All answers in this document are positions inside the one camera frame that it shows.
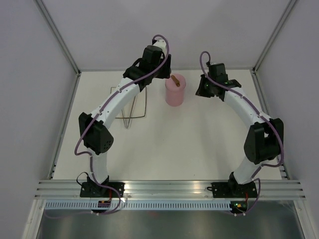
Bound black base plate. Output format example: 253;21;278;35
206;182;258;199
80;182;125;198

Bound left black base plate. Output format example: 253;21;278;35
80;182;125;198

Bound pink cylindrical lunch box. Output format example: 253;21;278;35
165;86;185;107

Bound white square plate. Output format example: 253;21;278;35
116;88;147;119

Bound aluminium frame post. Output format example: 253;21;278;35
252;0;299;75
33;0;81;77

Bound metal tongs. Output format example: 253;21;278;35
121;96;137;129

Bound left aluminium frame post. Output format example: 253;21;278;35
33;0;81;77

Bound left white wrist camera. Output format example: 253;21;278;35
153;39;167;54

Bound right aluminium frame post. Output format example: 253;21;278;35
252;0;299;75

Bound aluminium front rail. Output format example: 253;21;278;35
34;180;306;201

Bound pink lid with brown handle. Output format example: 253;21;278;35
165;73;186;92

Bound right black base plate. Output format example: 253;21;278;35
206;182;258;199

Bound white slotted cable duct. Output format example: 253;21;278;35
45;200;246;211

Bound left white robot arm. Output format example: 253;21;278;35
78;40;171;198

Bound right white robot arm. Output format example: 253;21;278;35
195;62;284;198

